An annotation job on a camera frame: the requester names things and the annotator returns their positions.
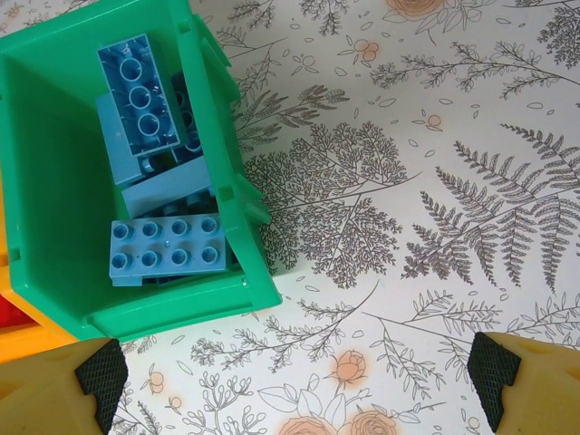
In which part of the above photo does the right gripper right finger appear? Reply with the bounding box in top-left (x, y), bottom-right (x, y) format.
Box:
top-left (466, 330), bottom-right (580, 435)

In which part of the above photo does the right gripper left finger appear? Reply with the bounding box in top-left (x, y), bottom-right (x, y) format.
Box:
top-left (0, 336), bottom-right (130, 435)

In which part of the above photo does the red lego brick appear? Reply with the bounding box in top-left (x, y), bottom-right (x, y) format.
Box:
top-left (0, 294), bottom-right (35, 330)

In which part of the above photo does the blue lego brick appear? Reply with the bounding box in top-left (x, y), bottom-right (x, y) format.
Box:
top-left (170, 72), bottom-right (205, 164)
top-left (93, 94), bottom-right (141, 187)
top-left (121, 160), bottom-right (218, 218)
top-left (107, 216), bottom-right (235, 287)
top-left (97, 32), bottom-right (182, 158)

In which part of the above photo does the orange plastic bin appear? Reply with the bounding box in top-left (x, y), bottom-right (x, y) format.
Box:
top-left (0, 189), bottom-right (81, 363)

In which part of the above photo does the green plastic bin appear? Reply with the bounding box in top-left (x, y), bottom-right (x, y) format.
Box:
top-left (0, 0), bottom-right (283, 343)

